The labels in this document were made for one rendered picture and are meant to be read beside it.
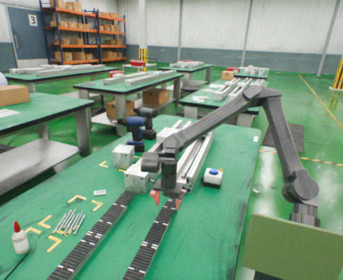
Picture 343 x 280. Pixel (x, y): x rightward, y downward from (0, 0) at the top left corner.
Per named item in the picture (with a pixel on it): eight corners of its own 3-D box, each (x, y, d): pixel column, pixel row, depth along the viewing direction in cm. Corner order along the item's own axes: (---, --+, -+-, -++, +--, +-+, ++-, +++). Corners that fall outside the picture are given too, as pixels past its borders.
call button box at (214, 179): (219, 189, 113) (220, 178, 110) (199, 185, 115) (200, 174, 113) (221, 180, 120) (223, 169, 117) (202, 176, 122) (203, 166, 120)
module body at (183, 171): (190, 193, 109) (192, 176, 105) (170, 188, 111) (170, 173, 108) (215, 135, 180) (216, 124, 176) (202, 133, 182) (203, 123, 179)
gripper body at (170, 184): (158, 182, 92) (158, 165, 89) (183, 187, 90) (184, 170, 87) (152, 191, 86) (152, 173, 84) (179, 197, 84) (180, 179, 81)
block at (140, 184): (149, 196, 105) (149, 178, 102) (124, 190, 109) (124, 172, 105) (157, 185, 113) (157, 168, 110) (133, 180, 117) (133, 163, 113)
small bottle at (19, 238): (22, 256, 74) (14, 226, 70) (13, 253, 75) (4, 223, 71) (32, 247, 77) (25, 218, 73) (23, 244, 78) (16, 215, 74)
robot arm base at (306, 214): (327, 235, 68) (312, 236, 79) (328, 207, 71) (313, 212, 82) (293, 226, 71) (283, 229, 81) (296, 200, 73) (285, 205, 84)
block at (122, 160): (133, 169, 126) (133, 154, 123) (113, 167, 128) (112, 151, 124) (138, 161, 136) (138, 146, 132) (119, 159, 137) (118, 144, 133)
